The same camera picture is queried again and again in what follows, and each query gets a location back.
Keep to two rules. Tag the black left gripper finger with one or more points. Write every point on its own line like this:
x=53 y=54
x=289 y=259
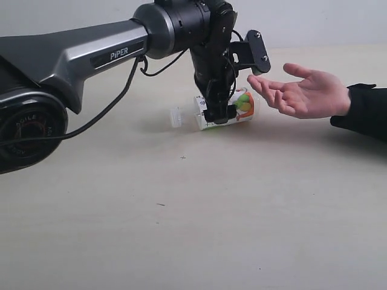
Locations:
x=211 y=116
x=225 y=113

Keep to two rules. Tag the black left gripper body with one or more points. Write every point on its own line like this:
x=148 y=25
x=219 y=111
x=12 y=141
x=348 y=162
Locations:
x=214 y=75

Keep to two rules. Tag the square clear tea bottle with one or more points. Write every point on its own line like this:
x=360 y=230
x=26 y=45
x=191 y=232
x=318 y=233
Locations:
x=192 y=115

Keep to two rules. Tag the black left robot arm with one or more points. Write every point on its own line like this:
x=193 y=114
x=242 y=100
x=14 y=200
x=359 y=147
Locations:
x=43 y=75

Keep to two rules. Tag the black sleeved forearm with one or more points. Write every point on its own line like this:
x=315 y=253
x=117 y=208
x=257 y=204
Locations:
x=367 y=112

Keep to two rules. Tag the person's open bare hand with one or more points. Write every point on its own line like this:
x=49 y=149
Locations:
x=318 y=94

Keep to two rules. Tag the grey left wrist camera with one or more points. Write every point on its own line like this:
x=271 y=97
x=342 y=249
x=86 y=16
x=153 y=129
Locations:
x=250 y=53

